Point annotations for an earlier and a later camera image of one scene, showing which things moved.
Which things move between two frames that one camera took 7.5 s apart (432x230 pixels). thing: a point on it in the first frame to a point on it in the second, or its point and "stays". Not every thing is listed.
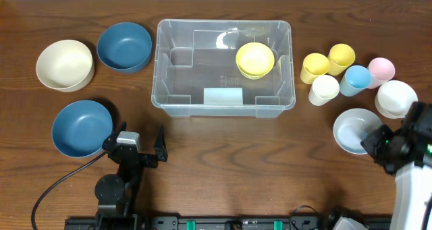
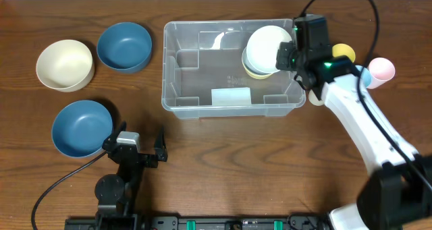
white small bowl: x=394 y=98 to x=262 y=47
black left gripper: x=146 y=162 stays
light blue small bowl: x=352 y=127 to x=246 y=63
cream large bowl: x=65 y=65 stays
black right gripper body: x=382 y=146 to x=291 y=57
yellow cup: x=341 y=56 stays
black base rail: x=232 y=222 stays
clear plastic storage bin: x=223 y=69 stays
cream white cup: x=382 y=71 stays
